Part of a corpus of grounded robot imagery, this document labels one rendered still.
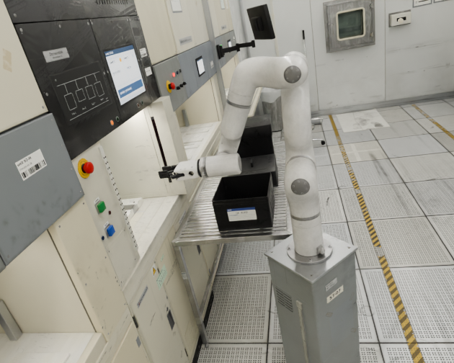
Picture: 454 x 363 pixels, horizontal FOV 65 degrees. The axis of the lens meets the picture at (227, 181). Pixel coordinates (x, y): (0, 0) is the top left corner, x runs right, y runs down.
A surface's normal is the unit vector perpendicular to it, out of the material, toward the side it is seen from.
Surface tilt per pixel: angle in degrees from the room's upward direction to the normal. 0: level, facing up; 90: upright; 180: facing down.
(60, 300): 90
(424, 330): 0
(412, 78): 90
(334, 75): 90
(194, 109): 90
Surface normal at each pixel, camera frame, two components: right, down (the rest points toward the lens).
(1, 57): 0.97, -0.11
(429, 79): -0.15, 0.44
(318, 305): 0.58, 0.24
